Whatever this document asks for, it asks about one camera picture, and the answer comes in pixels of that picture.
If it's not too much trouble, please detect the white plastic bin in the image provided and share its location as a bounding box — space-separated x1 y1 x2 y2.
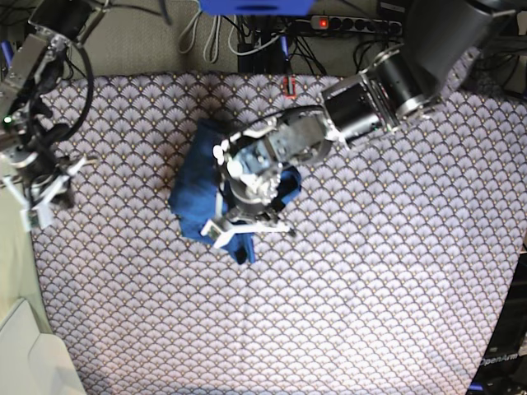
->
1 298 86 394

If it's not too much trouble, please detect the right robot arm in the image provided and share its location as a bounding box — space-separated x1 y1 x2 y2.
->
1 1 111 232

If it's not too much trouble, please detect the black OpenArm base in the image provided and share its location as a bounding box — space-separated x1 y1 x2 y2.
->
467 249 526 394

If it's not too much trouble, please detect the blue box at top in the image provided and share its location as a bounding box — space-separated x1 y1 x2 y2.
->
199 0 315 16

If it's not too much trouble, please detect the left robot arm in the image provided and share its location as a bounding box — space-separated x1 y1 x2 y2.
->
200 1 525 248

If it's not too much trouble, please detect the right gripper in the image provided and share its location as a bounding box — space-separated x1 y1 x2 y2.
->
1 139 97 230

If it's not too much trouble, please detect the black power strip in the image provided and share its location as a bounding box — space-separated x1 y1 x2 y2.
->
309 15 403 36

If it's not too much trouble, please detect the blue long-sleeve T-shirt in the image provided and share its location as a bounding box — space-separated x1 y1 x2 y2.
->
168 119 302 265

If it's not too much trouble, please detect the blue-handled clamp left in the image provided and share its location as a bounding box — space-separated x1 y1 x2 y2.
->
1 40 14 68

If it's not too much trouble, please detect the red clamp on table edge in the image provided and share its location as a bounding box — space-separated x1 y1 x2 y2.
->
282 75 296 99

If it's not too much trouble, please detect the fan-patterned tablecloth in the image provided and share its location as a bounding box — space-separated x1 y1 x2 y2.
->
32 73 526 394

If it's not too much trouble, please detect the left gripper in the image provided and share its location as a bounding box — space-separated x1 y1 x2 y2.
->
201 139 296 249

